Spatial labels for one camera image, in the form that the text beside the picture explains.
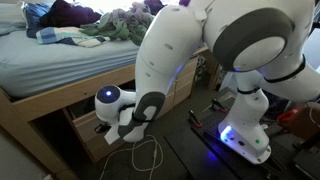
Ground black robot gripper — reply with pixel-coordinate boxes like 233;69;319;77
95;124;111;134

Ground light wood drawer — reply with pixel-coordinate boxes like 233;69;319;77
62;107;124;163

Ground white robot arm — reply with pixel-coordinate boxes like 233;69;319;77
95;0;320;164

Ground small wooden drawer chest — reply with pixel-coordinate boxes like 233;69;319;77
158;55;198;118

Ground blue sheeted mattress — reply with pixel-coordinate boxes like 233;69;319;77
0;0;200;98

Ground blue plaid cloth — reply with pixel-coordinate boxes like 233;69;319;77
36;27;110;48

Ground green crumpled garment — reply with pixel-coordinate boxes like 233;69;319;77
81;2;154;46

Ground dark maroon garment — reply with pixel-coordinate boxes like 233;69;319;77
40;0;101;27

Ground dark blue pillow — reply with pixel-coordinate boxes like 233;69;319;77
23;3;51;38

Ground red object on floor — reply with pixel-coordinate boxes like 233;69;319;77
276;107;301;126

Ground white cable on floor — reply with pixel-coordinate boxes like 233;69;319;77
98;134;165;180

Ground light wood bed frame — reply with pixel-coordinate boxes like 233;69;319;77
0;25;235;180

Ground red handled clamp left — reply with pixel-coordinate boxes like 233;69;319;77
188;110;202;128

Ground red handled clamp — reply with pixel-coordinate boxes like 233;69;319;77
188;110;202;128
211;99;227;113

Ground red handled clamp right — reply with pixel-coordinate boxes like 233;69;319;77
211;99;227;113

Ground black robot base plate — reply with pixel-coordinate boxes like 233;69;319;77
191;109;320;180

